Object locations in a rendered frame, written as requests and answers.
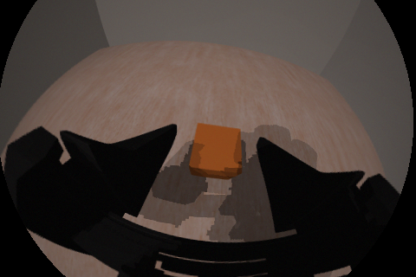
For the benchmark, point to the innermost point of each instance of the orange block with black square mark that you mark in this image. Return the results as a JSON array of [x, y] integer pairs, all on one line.
[[216, 152]]

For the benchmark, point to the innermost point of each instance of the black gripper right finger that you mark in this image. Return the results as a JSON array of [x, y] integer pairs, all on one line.
[[294, 188]]

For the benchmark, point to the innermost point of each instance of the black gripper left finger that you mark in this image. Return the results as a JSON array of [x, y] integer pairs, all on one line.
[[128, 167]]

